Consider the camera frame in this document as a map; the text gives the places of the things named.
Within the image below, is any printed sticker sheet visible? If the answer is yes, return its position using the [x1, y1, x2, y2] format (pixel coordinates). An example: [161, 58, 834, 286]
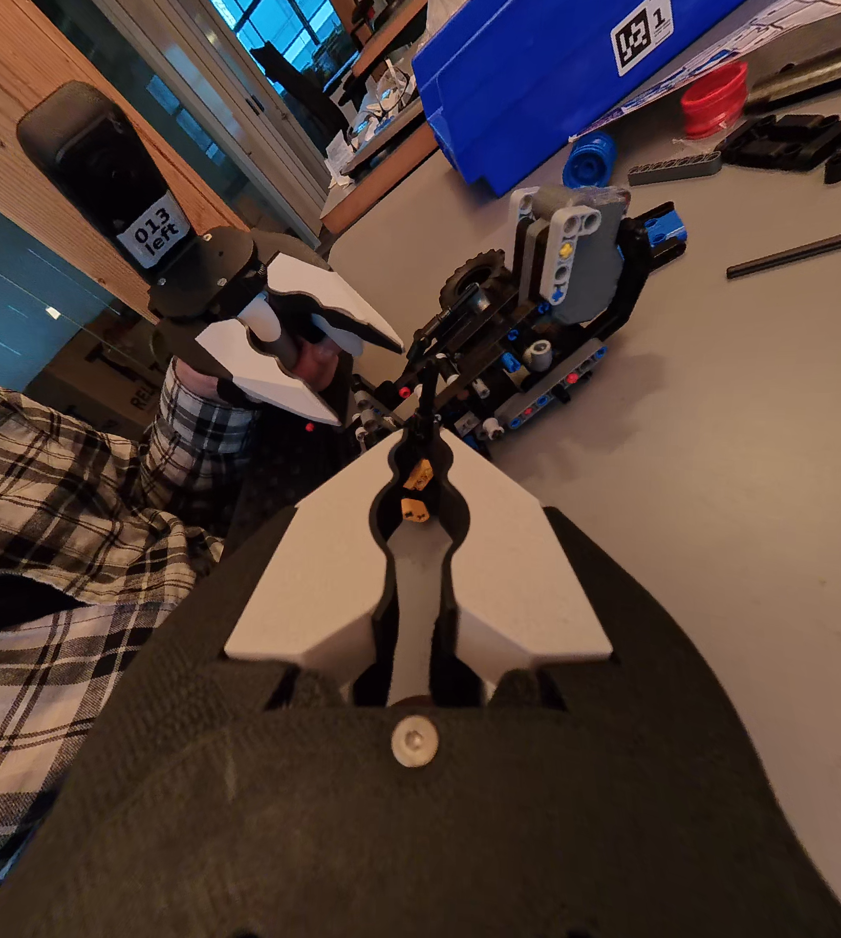
[574, 0, 841, 140]

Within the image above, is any neighbouring wooden-edged table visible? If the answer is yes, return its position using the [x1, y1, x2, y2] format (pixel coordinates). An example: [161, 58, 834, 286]
[318, 95, 442, 235]

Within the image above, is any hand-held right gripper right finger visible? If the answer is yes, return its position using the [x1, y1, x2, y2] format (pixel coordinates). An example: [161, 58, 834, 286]
[438, 428, 614, 702]

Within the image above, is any black beam frame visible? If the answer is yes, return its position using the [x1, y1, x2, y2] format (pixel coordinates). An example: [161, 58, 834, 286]
[713, 113, 841, 173]

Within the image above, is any red wheel rim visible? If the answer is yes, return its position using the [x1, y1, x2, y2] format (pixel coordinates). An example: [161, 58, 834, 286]
[680, 62, 750, 140]

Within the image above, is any blue wheel rim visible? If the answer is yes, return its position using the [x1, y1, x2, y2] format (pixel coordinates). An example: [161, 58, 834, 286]
[561, 132, 618, 188]

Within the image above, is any black office chair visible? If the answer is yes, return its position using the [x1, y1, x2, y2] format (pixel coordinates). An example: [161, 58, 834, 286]
[250, 40, 348, 136]

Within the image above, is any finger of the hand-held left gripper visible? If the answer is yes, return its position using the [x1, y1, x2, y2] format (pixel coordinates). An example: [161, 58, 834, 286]
[262, 253, 405, 359]
[194, 319, 345, 428]

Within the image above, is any cardboard box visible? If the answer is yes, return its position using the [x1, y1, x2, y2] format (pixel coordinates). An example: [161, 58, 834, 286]
[24, 311, 172, 433]

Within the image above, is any grey desk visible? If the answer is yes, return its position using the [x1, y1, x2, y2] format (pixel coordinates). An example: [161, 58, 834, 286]
[328, 66, 841, 938]

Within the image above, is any blue storage bin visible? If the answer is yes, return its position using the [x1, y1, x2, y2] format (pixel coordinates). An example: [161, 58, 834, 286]
[411, 0, 747, 197]

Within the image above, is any grey holed beam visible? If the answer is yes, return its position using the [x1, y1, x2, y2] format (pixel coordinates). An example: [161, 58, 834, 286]
[627, 154, 723, 186]

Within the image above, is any person's left forearm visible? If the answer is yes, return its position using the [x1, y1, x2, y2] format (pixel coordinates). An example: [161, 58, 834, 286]
[0, 362, 263, 595]

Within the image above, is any black rod with connector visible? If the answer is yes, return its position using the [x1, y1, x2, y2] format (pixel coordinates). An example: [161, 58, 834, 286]
[407, 358, 445, 451]

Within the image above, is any large window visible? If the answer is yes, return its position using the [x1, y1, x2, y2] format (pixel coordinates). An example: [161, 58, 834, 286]
[211, 0, 363, 74]

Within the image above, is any toy truck chassis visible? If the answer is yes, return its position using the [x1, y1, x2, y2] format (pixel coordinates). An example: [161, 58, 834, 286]
[350, 183, 689, 529]

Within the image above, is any person's left hand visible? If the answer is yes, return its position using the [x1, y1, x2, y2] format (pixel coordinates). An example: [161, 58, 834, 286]
[292, 341, 342, 394]

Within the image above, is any blue flat panel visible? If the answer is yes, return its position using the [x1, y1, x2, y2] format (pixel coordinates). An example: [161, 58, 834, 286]
[644, 205, 689, 246]

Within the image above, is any person's plaid shirt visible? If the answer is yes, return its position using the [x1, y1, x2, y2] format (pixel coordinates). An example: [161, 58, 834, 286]
[0, 579, 197, 891]

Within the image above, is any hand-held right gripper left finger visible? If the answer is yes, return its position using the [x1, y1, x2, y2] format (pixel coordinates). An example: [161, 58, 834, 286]
[224, 429, 402, 704]

